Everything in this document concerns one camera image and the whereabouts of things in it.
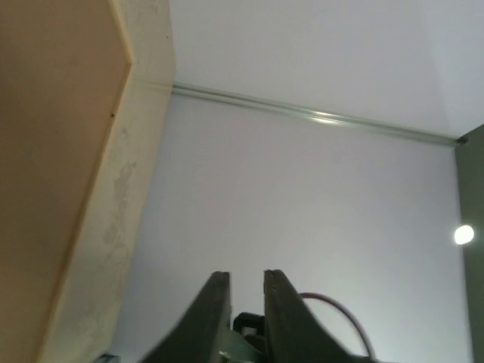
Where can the wooden photo frame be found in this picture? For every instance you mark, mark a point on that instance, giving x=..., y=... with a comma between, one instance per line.
x=64, y=66

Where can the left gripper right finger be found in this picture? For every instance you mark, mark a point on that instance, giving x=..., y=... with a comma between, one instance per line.
x=292, y=332

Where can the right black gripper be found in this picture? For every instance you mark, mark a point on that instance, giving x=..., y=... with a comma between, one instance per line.
x=245, y=340

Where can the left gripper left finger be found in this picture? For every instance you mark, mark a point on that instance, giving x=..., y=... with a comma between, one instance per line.
x=198, y=335

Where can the right aluminium corner post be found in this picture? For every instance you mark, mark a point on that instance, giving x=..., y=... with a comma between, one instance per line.
x=314, y=115

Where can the round ceiling light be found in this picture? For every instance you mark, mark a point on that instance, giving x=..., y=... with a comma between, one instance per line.
x=464, y=234

